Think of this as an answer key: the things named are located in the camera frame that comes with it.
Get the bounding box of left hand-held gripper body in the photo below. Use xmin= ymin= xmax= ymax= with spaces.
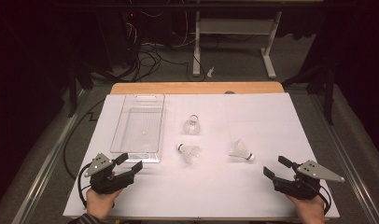
xmin=83 ymin=152 xmax=136 ymax=195

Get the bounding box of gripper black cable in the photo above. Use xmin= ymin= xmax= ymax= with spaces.
xmin=77 ymin=162 xmax=93 ymax=209
xmin=315 ymin=183 xmax=332 ymax=216

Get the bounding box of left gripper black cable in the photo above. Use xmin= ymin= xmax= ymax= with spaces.
xmin=77 ymin=162 xmax=93 ymax=209

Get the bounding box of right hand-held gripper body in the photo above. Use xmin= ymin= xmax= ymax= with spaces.
xmin=272 ymin=160 xmax=346 ymax=201

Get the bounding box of bundle of floor cables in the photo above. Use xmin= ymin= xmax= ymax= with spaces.
xmin=125 ymin=10 xmax=207 ymax=82

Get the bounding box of person's left hand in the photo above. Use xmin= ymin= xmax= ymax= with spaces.
xmin=85 ymin=186 xmax=123 ymax=221

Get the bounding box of white metal stand frame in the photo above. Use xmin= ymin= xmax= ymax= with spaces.
xmin=191 ymin=10 xmax=283 ymax=79

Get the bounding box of metal floor rail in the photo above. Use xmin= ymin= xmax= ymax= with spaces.
xmin=11 ymin=90 xmax=92 ymax=224
xmin=308 ymin=92 xmax=379 ymax=224

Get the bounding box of black tripod stand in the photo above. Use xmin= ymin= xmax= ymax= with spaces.
xmin=282 ymin=59 xmax=336 ymax=125
xmin=65 ymin=59 xmax=95 ymax=119

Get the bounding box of white shuttlecock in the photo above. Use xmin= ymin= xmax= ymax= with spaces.
xmin=176 ymin=142 xmax=202 ymax=164
xmin=228 ymin=139 xmax=256 ymax=162
xmin=183 ymin=114 xmax=202 ymax=135

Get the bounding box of long black floor cable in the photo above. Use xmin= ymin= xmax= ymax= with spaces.
xmin=63 ymin=98 xmax=106 ymax=180

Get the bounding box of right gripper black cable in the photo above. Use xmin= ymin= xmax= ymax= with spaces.
xmin=315 ymin=183 xmax=332 ymax=216

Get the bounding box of dark computer tower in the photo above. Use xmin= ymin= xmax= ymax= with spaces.
xmin=95 ymin=10 xmax=142 ymax=68

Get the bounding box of clear plastic tray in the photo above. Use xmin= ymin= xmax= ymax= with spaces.
xmin=109 ymin=94 xmax=166 ymax=163

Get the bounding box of person's right hand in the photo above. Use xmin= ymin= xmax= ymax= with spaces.
xmin=285 ymin=192 xmax=326 ymax=224

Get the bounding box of white table mat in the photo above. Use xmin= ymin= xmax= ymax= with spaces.
xmin=63 ymin=92 xmax=341 ymax=219

